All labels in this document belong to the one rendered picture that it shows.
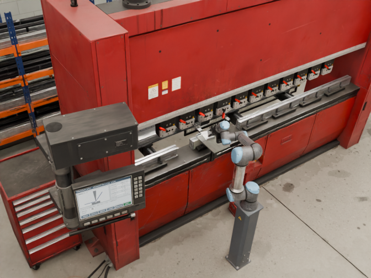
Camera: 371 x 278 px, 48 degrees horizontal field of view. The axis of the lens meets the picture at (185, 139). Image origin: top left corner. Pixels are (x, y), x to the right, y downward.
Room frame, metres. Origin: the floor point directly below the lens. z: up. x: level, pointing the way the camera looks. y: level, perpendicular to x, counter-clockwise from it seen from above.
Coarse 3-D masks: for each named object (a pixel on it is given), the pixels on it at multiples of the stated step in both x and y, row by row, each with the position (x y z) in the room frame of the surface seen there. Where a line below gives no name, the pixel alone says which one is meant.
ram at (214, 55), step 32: (288, 0) 3.47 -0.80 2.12; (320, 0) 3.72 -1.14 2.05; (352, 0) 4.01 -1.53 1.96; (160, 32) 2.73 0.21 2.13; (192, 32) 2.90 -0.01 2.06; (224, 32) 3.08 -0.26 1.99; (256, 32) 3.29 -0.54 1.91; (288, 32) 3.52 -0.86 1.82; (320, 32) 3.79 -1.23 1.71; (352, 32) 4.11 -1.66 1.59; (160, 64) 2.73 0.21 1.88; (192, 64) 2.91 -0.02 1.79; (224, 64) 3.10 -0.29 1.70; (256, 64) 3.32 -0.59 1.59; (288, 64) 3.58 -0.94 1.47; (160, 96) 2.73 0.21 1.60; (192, 96) 2.92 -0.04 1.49; (224, 96) 3.13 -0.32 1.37
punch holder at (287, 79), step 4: (288, 76) 3.60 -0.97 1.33; (292, 76) 3.64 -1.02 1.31; (280, 80) 3.58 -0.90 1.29; (284, 80) 3.57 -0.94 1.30; (288, 80) 3.61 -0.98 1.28; (280, 84) 3.57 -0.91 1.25; (284, 84) 3.58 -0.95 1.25; (280, 88) 3.56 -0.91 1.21; (284, 88) 3.58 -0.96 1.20; (288, 88) 3.62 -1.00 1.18
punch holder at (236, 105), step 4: (244, 92) 3.26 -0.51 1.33; (232, 96) 3.23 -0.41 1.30; (236, 96) 3.21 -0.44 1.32; (240, 96) 3.24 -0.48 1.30; (244, 96) 3.27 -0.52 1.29; (232, 100) 3.23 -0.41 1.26; (240, 100) 3.24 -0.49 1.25; (244, 100) 3.27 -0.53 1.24; (232, 104) 3.23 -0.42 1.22; (236, 104) 3.21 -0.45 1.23; (240, 104) 3.24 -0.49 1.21; (244, 104) 3.27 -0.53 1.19; (232, 108) 3.22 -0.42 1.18; (236, 108) 3.22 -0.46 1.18
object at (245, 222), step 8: (240, 200) 2.45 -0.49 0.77; (240, 208) 2.35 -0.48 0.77; (240, 216) 2.35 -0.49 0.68; (248, 216) 2.28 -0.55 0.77; (256, 216) 2.35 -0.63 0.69; (240, 224) 2.34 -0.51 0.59; (248, 224) 2.31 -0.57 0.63; (256, 224) 2.37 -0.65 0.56; (232, 232) 2.39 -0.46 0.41; (240, 232) 2.32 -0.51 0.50; (248, 232) 2.32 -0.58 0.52; (232, 240) 2.38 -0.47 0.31; (240, 240) 2.31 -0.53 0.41; (248, 240) 2.33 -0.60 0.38; (232, 248) 2.37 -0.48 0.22; (240, 248) 2.31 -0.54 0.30; (248, 248) 2.35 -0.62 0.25; (232, 256) 2.35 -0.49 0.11; (240, 256) 2.31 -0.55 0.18; (248, 256) 2.36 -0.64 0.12; (232, 264) 2.33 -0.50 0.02; (240, 264) 2.31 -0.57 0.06
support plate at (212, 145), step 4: (200, 136) 3.00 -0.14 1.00; (200, 140) 2.95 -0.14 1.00; (204, 140) 2.95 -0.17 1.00; (212, 140) 2.95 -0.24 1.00; (204, 144) 2.90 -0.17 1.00; (208, 144) 2.90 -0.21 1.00; (212, 144) 2.90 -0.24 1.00; (216, 144) 2.90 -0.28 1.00; (220, 144) 2.91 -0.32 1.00; (212, 148) 2.84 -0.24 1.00; (216, 148) 2.84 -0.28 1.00; (220, 148) 2.84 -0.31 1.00; (224, 148) 2.85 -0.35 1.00; (216, 152) 2.80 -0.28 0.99
